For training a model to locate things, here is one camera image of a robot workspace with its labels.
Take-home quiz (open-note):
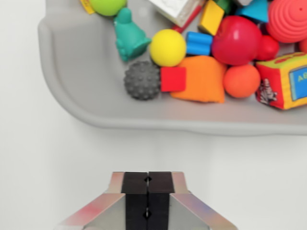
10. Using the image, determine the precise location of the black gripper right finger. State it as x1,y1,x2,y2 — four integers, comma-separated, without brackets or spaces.
147,171,238,230

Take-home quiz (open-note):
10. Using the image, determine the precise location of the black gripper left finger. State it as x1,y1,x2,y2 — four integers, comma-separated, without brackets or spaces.
54,171,149,230

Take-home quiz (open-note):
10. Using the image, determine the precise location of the grey plastic bin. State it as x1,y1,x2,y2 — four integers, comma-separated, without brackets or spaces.
37,0,307,137

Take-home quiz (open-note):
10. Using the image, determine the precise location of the black bumpy ball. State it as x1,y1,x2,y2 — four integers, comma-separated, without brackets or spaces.
123,60,161,101

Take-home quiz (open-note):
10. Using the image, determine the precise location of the red wooden cube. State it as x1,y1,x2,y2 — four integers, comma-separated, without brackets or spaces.
160,66,187,93

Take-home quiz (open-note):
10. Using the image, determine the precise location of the orange fabric bean bag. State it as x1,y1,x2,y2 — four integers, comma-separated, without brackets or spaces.
170,55,228,104

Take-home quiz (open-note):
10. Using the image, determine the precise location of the orange rubber ball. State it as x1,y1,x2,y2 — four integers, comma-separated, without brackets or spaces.
222,63,261,99

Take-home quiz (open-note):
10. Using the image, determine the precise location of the yellow ball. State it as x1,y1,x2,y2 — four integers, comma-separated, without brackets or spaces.
148,28,187,67

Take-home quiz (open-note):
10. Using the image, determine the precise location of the blue wavy wooden block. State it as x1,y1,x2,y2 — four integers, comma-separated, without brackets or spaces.
186,31,213,56

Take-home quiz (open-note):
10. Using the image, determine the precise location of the teal rubber animal toy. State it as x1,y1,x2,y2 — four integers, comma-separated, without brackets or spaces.
113,7,152,62

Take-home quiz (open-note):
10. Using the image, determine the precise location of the fabric ABC cube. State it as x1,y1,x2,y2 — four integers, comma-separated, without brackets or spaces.
254,52,307,111

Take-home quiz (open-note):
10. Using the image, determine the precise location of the red toy apple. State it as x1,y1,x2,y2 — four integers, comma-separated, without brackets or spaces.
211,15,263,67

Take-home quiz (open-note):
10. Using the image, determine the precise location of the red stick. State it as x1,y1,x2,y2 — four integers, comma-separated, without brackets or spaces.
170,4,204,34

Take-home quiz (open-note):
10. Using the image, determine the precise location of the small red ball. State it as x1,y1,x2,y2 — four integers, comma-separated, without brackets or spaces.
255,34,281,61

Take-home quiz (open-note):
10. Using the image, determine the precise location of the yellow wooden block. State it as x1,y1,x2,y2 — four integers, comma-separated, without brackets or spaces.
198,0,225,36

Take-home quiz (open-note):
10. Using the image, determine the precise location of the white rubber cube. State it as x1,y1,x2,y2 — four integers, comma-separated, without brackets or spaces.
147,0,207,28

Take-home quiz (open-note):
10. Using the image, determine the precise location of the lime green ball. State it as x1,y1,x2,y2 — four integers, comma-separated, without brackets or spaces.
89,0,128,17

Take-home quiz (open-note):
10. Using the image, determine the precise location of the yellow printed toy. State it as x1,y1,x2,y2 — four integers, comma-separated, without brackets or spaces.
79,0,96,15

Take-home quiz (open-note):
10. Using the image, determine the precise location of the dark green wooden block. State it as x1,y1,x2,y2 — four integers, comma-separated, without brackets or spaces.
213,0,233,14

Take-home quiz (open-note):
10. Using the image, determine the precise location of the teal wooden triangle block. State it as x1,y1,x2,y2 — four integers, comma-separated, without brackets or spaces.
235,0,269,24

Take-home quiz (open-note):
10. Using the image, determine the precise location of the red ribbed rubber dome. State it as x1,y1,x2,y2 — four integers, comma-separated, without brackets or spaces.
265,0,307,44

